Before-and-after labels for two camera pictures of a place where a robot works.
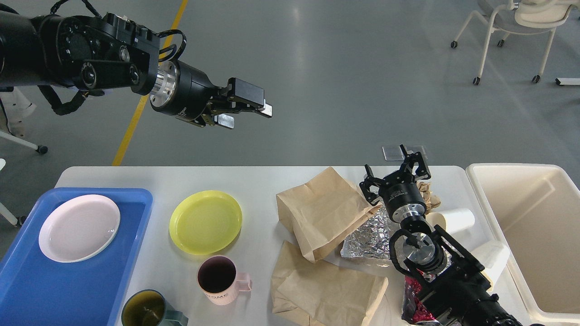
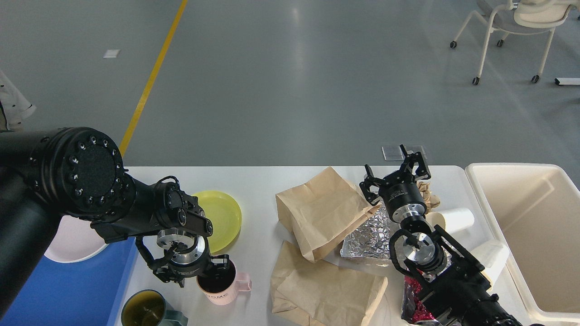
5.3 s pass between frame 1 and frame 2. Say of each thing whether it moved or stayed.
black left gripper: moved
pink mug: stayed
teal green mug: stayed
